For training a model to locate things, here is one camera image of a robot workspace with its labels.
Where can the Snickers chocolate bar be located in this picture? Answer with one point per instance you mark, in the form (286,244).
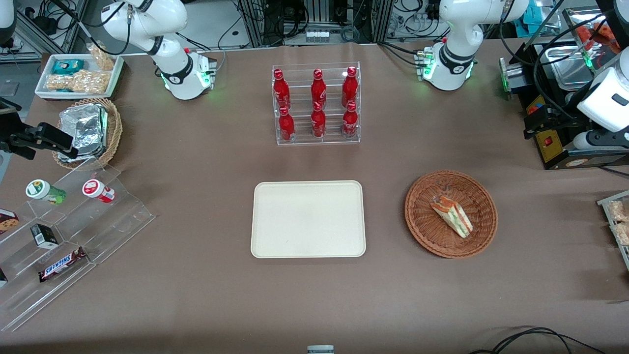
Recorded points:
(61,264)

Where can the silver cylinder with green light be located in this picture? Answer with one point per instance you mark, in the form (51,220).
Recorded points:
(513,74)

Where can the clear bag of nuts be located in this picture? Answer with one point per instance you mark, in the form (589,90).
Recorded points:
(102,56)
(78,82)

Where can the brown cookie box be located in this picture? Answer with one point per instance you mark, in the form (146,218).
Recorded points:
(7,221)

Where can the round brown wicker basket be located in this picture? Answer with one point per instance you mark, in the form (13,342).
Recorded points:
(432,236)

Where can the white rectangular snack bin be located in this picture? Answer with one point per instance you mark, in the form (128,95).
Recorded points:
(44,91)

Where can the triangle sandwich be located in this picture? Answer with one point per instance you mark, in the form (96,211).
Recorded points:
(453,215)

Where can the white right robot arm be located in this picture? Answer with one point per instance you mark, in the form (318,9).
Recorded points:
(147,24)

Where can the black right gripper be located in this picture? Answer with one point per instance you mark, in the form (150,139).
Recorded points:
(11,135)

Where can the aluminium frame rack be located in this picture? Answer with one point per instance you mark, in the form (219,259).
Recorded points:
(314,12)

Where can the black control box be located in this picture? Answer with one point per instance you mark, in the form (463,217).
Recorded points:
(557,152)

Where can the clear acrylic stepped shelf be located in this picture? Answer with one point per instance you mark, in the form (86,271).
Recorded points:
(113,226)

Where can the red lidded cup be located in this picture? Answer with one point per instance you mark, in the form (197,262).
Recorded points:
(96,189)

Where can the red cola bottle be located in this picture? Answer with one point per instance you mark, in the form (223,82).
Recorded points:
(349,87)
(318,123)
(318,88)
(281,89)
(350,122)
(286,125)

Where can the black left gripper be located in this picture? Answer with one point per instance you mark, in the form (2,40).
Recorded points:
(561,119)

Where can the teal snack packet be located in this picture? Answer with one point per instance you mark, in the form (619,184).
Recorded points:
(67,66)

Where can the clear acrylic bottle rack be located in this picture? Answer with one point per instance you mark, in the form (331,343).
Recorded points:
(300,140)

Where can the green lidded cup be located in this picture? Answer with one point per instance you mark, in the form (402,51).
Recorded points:
(42,191)

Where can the red emergency stop button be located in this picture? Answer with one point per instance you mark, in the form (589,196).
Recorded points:
(535,105)

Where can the small black box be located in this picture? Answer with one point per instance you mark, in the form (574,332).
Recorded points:
(44,236)

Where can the grey device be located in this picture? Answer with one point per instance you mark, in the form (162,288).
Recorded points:
(320,349)

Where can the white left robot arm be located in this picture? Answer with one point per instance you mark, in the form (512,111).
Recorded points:
(457,29)

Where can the cream plastic tray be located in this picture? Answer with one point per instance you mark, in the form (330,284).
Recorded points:
(308,219)

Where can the silver foil packet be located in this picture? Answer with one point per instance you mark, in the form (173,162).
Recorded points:
(86,128)

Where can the tan wicker basket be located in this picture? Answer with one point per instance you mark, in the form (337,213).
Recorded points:
(114,128)

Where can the stainless steel tray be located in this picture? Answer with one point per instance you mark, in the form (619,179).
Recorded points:
(565,69)

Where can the clear bag of granola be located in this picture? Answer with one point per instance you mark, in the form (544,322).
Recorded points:
(623,234)
(619,210)

